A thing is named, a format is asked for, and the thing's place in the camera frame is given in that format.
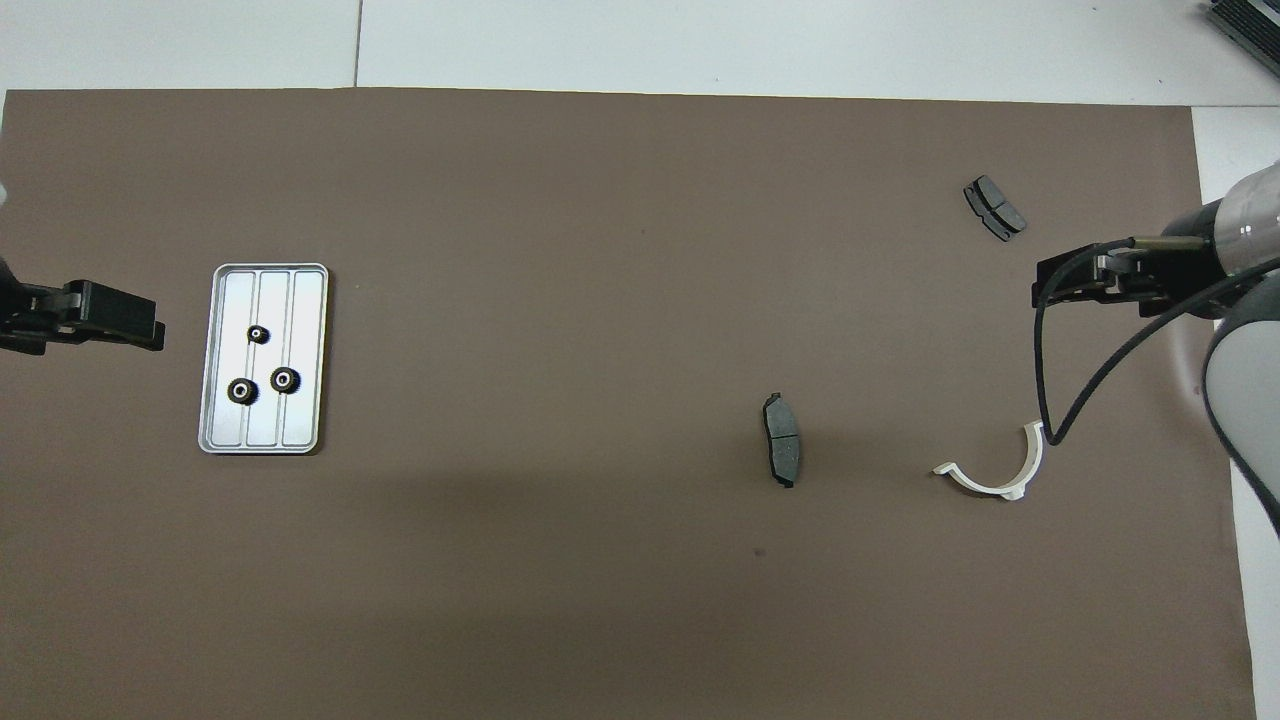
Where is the short dark brake pad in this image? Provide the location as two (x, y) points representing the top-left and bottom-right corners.
(962, 175), (1029, 243)

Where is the brown table mat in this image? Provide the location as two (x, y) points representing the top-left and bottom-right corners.
(0, 88), (1256, 720)

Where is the grey ribbed device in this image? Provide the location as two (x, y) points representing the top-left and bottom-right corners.
(1205, 0), (1280, 79)

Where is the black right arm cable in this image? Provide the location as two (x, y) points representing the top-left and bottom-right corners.
(1033, 236), (1280, 448)

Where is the white curved plastic bracket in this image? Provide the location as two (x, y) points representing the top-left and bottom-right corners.
(932, 419), (1051, 501)

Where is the silver metal tray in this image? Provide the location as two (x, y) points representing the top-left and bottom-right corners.
(198, 263), (330, 456)

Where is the long dark brake pad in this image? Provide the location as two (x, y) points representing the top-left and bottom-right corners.
(762, 392), (803, 489)

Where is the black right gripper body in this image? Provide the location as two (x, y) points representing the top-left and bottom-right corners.
(1105, 200), (1231, 319)

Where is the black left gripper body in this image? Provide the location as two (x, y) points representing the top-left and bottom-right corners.
(0, 258), (66, 356)

